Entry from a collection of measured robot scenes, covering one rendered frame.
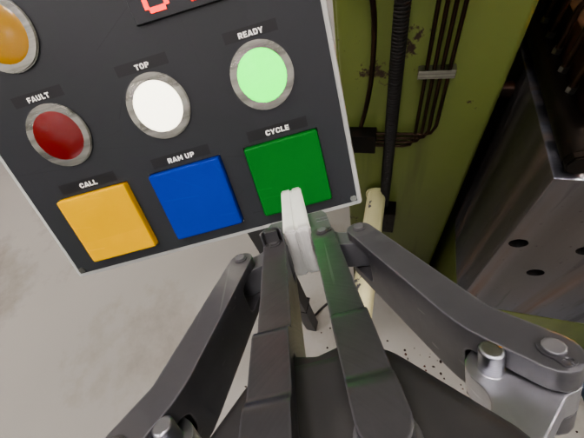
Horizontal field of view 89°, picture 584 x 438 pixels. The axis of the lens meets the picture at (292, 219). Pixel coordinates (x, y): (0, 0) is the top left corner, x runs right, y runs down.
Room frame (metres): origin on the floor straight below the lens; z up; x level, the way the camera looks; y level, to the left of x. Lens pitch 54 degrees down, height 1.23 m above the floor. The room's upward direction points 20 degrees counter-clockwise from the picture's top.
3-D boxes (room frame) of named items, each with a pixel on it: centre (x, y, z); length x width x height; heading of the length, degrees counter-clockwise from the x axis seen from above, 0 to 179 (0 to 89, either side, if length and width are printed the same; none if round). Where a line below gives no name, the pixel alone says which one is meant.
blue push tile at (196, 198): (0.23, 0.09, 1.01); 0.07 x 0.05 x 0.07; 84
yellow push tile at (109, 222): (0.24, 0.19, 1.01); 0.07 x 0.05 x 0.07; 84
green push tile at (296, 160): (0.22, -0.01, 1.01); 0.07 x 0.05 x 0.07; 84
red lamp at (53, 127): (0.28, 0.18, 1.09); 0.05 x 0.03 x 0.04; 59
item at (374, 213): (0.24, -0.11, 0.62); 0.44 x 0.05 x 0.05; 149
